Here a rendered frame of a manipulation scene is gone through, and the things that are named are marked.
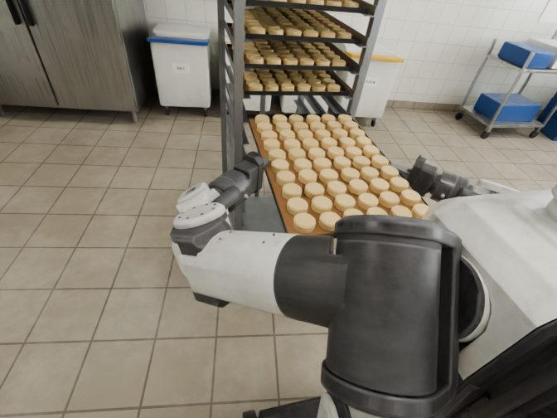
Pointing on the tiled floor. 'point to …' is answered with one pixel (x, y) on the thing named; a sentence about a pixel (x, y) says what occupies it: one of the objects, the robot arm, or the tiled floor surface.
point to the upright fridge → (75, 55)
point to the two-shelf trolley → (506, 97)
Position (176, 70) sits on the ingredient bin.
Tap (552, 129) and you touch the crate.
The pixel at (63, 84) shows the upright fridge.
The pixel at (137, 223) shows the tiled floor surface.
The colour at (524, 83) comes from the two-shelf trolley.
